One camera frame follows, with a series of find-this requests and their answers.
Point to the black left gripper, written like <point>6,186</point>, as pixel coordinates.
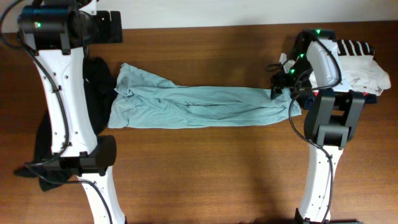
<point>104,22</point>

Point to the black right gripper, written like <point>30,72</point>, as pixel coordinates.
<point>278,81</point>

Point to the light blue t-shirt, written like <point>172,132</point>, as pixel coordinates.
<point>148,101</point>

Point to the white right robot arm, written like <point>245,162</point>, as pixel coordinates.
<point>329,125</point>

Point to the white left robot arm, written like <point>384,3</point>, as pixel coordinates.
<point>55,34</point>

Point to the red garment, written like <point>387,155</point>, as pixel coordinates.
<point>363,93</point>

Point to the black t-shirt with logo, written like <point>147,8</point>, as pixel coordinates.
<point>99,87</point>

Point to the black white striped garment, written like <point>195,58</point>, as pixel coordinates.
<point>354,48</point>

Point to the white crumpled garment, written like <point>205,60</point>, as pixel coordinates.
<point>364,74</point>

